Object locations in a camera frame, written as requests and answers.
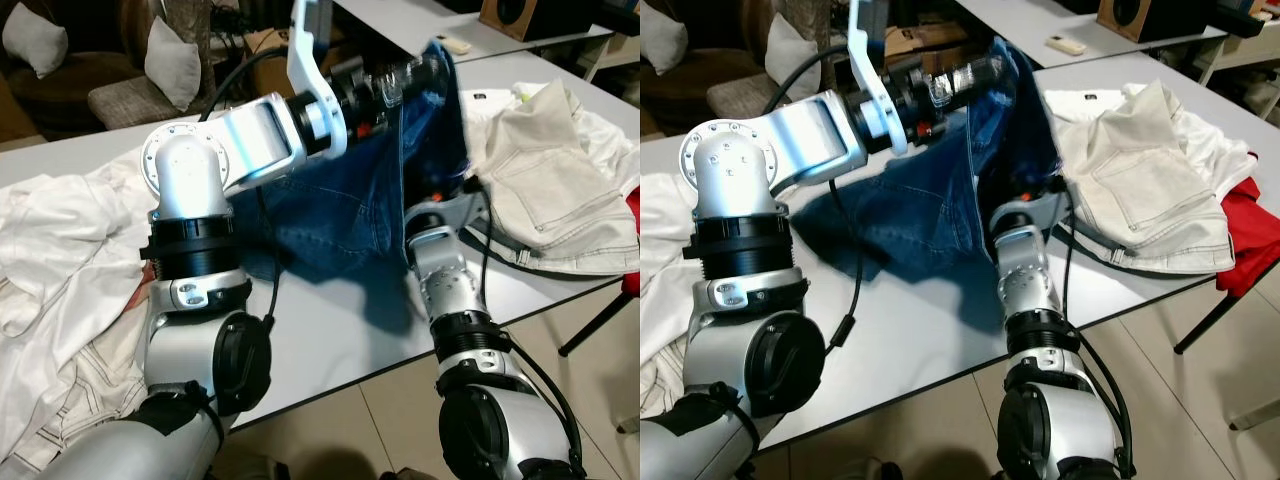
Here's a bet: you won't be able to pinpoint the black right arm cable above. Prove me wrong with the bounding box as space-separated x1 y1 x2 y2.
500 335 589 476
1075 335 1139 479

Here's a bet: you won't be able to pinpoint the cardboard box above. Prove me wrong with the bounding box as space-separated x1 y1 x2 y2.
880 22 961 56
243 25 301 63

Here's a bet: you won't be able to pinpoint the black table leg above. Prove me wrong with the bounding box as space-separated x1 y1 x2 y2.
1175 283 1280 354
558 288 641 358

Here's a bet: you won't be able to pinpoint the cream garment brown stitching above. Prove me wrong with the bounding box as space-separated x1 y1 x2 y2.
640 300 701 421
0 290 153 476

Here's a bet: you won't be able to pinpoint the white background table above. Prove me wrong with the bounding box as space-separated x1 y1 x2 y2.
955 0 1231 71
335 0 611 66

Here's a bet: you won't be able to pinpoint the white pillow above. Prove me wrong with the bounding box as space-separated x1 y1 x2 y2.
0 0 71 79
640 0 691 76

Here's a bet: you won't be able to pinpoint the wooden speaker box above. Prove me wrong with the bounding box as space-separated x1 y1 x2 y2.
1095 0 1219 43
478 0 603 43

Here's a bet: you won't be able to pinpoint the blue jeans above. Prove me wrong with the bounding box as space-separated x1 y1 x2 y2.
228 38 473 286
798 35 1066 286

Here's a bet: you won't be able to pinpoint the cream trousers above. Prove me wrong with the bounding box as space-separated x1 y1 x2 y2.
1055 80 1233 276
468 80 641 276

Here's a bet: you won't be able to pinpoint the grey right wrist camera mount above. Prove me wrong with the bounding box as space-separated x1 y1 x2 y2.
1010 185 1069 236
437 188 493 241

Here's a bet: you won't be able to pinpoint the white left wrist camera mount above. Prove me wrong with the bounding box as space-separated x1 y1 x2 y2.
846 0 913 158
286 0 349 151

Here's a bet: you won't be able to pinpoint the grey pillow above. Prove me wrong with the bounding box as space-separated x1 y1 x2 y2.
143 15 206 111
765 12 829 101

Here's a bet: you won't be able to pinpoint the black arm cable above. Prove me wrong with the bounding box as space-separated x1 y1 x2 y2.
1075 335 1139 479
500 335 589 476
762 42 866 351
198 45 293 336

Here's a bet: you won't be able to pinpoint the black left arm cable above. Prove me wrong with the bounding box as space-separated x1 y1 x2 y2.
762 42 866 351
198 45 293 336

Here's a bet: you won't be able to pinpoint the crumpled white shirt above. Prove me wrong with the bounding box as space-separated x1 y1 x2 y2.
640 170 701 331
0 165 166 341

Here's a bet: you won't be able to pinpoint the brown armchair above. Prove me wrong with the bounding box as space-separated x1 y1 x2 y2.
0 45 151 141
640 50 771 136

